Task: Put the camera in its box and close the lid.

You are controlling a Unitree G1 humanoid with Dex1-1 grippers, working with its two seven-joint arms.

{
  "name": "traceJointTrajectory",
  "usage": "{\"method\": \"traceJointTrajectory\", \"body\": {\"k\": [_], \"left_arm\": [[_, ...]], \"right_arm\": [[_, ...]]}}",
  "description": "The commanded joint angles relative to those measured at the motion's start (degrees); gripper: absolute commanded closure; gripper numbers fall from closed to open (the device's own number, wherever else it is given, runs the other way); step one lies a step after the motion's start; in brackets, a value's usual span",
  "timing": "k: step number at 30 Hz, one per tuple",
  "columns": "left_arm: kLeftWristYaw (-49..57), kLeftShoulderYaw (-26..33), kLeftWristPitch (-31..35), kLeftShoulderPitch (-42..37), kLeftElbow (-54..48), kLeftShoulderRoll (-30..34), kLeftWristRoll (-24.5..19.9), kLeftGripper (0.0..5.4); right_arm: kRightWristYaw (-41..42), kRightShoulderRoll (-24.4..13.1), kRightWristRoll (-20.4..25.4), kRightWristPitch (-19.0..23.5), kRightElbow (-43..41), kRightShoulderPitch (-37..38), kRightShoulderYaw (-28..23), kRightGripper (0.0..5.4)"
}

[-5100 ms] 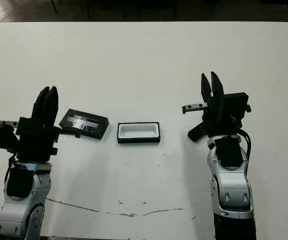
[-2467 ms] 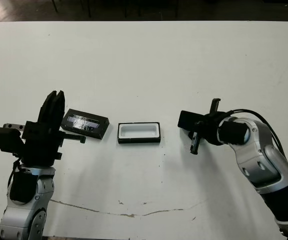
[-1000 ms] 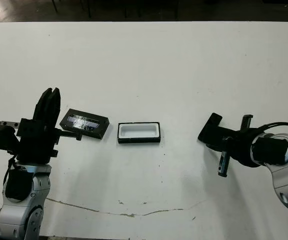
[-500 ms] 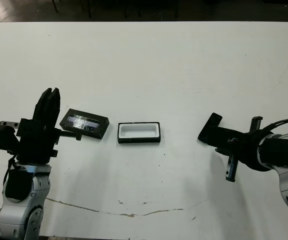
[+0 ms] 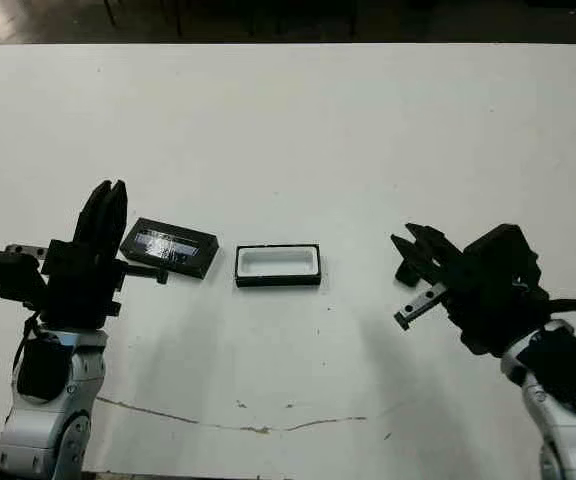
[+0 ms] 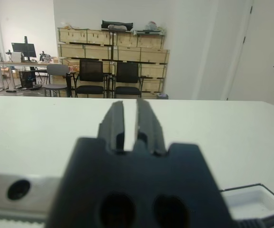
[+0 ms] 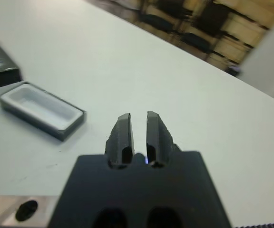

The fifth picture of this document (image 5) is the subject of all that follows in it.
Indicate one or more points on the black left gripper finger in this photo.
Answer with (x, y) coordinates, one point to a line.
(93, 225)
(118, 220)

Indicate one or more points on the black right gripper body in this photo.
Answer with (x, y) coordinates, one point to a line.
(488, 315)

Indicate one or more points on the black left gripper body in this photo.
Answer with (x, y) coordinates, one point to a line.
(78, 295)

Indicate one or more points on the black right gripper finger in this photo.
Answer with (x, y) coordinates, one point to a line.
(410, 255)
(433, 242)

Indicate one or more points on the black box lid with print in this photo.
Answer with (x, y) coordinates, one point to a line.
(168, 245)

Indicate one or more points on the black box with white insert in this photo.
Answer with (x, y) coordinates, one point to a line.
(275, 262)

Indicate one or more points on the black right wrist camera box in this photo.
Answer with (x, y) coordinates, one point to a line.
(505, 255)

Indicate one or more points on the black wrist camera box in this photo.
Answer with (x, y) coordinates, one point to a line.
(505, 255)
(10, 275)

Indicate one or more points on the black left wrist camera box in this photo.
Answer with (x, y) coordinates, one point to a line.
(10, 275)

